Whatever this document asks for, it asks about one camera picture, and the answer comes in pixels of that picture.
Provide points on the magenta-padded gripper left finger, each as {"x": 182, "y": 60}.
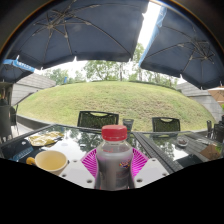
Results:
{"x": 75, "y": 173}

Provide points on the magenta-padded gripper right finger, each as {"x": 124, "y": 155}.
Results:
{"x": 153, "y": 171}

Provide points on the red-capped clear drink bottle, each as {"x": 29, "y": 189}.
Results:
{"x": 113, "y": 166}

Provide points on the small round bowl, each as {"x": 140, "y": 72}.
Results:
{"x": 182, "y": 141}

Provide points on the yellow snack bag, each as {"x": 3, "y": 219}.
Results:
{"x": 45, "y": 138}

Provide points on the dark mesh-back chair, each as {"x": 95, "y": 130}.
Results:
{"x": 98, "y": 120}
{"x": 166, "y": 125}

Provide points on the brown paper bag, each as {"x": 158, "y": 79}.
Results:
{"x": 210, "y": 152}

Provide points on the dark wicker chair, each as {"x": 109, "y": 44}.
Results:
{"x": 5, "y": 121}

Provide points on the person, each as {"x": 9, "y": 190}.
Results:
{"x": 3, "y": 100}

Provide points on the navy umbrella with light-blue trim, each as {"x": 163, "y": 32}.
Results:
{"x": 13, "y": 70}

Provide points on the navy umbrella with white-blue edge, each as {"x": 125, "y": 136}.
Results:
{"x": 186, "y": 53}

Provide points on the large navy patio umbrella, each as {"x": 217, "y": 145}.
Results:
{"x": 83, "y": 33}

